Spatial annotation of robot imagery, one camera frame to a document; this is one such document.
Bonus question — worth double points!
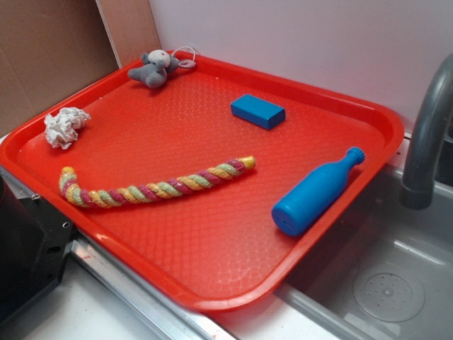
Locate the red plastic tray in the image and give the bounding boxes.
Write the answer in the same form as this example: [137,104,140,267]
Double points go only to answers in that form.
[1,56,404,312]

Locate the blue rectangular block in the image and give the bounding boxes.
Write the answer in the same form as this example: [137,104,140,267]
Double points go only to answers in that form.
[231,94,286,130]

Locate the blue plastic toy bottle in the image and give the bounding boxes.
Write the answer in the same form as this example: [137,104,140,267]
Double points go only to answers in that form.
[271,147,365,237]

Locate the grey plush elephant toy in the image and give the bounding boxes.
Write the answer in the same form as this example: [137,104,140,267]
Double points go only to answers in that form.
[127,46,197,89]

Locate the crumpled white paper ball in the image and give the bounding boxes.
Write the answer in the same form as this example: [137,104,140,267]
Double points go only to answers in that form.
[44,107,91,149]

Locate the grey toy sink basin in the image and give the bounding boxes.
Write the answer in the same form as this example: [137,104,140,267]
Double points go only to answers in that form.
[216,167,452,339]

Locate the grey sink faucet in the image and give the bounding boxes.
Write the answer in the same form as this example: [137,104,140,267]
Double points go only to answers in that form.
[400,55,452,210]

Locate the brown cardboard panel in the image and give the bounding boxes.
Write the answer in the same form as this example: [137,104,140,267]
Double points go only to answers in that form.
[1,1,161,135]

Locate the multicolored twisted rope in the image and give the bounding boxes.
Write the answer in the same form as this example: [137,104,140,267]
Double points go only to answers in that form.
[59,155,257,209]

